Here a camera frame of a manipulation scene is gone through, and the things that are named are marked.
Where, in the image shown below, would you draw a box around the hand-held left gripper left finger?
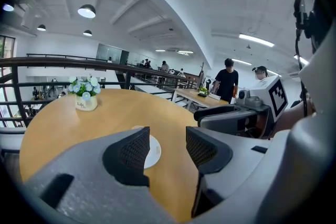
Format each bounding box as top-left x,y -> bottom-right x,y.
22,125 -> 182,224

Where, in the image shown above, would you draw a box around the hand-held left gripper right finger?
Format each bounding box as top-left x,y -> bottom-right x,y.
185,125 -> 275,219

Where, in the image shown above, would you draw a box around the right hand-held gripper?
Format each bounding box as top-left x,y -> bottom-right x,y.
193,74 -> 289,139

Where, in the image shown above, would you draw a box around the white saucer plate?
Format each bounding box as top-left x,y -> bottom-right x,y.
143,134 -> 162,169

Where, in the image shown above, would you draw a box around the person's right forearm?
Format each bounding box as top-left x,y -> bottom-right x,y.
272,104 -> 317,136

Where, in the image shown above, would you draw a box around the rectangular wooden table white legs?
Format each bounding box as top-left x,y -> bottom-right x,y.
172,88 -> 229,114

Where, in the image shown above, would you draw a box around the wooden coat rack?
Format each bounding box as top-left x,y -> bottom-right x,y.
198,61 -> 207,87

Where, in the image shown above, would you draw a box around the long ceiling strip light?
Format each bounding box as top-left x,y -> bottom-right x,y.
238,33 -> 275,48
231,58 -> 253,66
293,54 -> 310,66

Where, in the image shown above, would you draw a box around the pale flowers in cream pot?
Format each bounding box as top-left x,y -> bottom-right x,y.
67,74 -> 102,112

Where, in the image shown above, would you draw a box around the dark metal railing wooden handrail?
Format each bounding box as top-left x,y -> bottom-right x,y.
0,56 -> 201,128

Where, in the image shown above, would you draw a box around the black balcony railing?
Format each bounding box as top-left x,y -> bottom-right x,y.
26,53 -> 112,63

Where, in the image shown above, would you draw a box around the white fisheye camera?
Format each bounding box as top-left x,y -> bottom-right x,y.
237,89 -> 250,106

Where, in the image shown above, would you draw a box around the black mounted device with cable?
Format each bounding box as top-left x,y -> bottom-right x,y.
293,0 -> 317,113

